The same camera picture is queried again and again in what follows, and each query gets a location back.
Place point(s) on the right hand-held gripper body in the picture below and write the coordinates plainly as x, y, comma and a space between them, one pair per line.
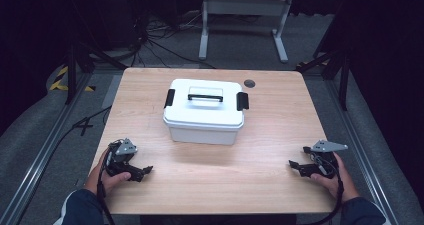
325, 163

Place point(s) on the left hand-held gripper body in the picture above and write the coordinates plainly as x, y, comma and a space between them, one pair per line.
121, 158

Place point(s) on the person's left hand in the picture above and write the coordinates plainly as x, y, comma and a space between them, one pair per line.
100, 178

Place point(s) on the person's right hand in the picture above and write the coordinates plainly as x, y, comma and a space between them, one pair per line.
345, 185

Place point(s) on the white plastic storage box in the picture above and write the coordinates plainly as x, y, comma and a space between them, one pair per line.
200, 135

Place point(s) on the black box latch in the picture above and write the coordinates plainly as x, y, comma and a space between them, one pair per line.
242, 101
169, 98

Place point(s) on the black metal stand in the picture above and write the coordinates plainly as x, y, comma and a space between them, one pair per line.
344, 81
71, 71

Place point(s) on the white storage box lid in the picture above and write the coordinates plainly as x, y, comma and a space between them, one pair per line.
203, 113

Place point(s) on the grey round table grommet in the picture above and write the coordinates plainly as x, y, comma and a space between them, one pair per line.
249, 83

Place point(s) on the yellow black floor tape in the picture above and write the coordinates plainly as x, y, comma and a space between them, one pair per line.
60, 81

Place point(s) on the white metal desk frame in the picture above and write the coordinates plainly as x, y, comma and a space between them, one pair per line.
246, 6

